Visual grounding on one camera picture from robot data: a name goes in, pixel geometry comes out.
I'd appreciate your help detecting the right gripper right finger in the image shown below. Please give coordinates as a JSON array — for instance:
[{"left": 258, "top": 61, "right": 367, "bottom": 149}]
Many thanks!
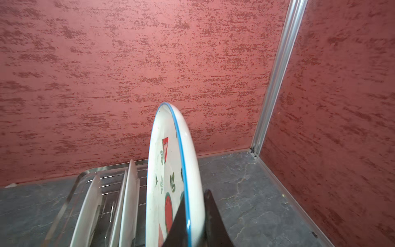
[{"left": 204, "top": 189, "right": 234, "bottom": 247}]

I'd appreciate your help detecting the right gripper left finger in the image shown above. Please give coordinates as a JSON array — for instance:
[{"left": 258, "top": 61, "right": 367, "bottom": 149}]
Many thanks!
[{"left": 163, "top": 196, "right": 188, "bottom": 247}]

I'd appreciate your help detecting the watermelon plate blue rim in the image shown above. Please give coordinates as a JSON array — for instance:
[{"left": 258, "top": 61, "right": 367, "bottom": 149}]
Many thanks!
[{"left": 145, "top": 103, "right": 205, "bottom": 247}]

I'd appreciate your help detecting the orange sunburst white plate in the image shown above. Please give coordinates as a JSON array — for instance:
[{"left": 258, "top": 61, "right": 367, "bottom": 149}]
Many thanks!
[{"left": 70, "top": 175, "right": 102, "bottom": 247}]

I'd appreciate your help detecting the steel wire dish rack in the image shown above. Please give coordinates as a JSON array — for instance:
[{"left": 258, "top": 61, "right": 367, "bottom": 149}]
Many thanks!
[{"left": 42, "top": 163, "right": 129, "bottom": 247}]

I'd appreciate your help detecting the right aluminium corner post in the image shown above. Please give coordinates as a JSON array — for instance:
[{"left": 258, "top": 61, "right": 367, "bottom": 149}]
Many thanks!
[{"left": 251, "top": 0, "right": 308, "bottom": 157}]

